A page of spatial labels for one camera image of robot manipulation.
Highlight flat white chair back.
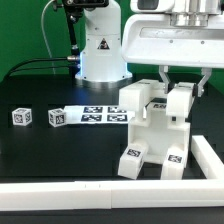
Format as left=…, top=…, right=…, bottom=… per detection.
left=64, top=105, right=134, bottom=124

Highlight white obstacle fence wall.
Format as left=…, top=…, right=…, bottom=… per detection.
left=0, top=135, right=224, bottom=211

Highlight grey cable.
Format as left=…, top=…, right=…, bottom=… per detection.
left=40, top=0, right=58, bottom=76

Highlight black camera stand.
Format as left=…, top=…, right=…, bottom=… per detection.
left=53, top=0, right=109, bottom=75

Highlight black cables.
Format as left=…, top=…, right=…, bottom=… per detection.
left=1, top=55, right=81, bottom=83

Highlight white chair nut cube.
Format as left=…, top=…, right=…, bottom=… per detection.
left=12, top=108, right=32, bottom=126

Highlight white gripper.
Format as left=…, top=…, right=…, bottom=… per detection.
left=122, top=0, right=224, bottom=97

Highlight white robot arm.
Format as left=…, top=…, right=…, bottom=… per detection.
left=76, top=0, right=224, bottom=95

